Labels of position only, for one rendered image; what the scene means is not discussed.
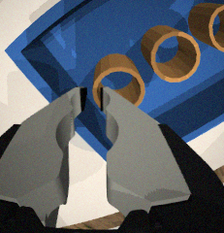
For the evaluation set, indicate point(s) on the blue open crate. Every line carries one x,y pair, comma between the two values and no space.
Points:
60,50

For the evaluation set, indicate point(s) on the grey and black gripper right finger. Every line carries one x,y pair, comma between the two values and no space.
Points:
149,167

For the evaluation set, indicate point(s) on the bronze bushing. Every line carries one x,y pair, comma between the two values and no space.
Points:
133,92
200,22
187,58

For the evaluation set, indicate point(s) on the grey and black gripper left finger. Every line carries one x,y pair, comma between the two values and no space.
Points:
33,170

